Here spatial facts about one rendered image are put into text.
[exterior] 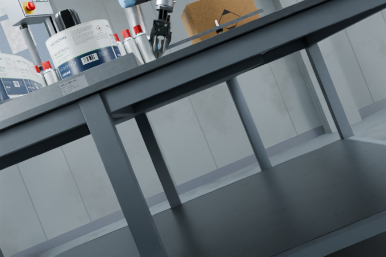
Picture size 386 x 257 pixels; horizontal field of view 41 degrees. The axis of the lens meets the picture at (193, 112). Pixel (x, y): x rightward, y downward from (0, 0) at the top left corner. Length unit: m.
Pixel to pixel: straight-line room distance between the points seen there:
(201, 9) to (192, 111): 2.35
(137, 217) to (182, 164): 3.27
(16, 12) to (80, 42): 0.82
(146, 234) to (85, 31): 0.60
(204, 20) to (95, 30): 0.91
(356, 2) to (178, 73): 0.51
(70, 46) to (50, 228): 3.32
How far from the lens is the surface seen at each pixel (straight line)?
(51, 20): 2.42
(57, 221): 4.72
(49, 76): 2.23
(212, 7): 2.40
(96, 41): 1.55
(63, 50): 1.56
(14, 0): 2.34
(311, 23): 1.43
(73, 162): 4.65
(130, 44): 2.19
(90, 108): 1.38
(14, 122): 1.40
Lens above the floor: 0.68
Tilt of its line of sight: 1 degrees down
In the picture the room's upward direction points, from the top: 22 degrees counter-clockwise
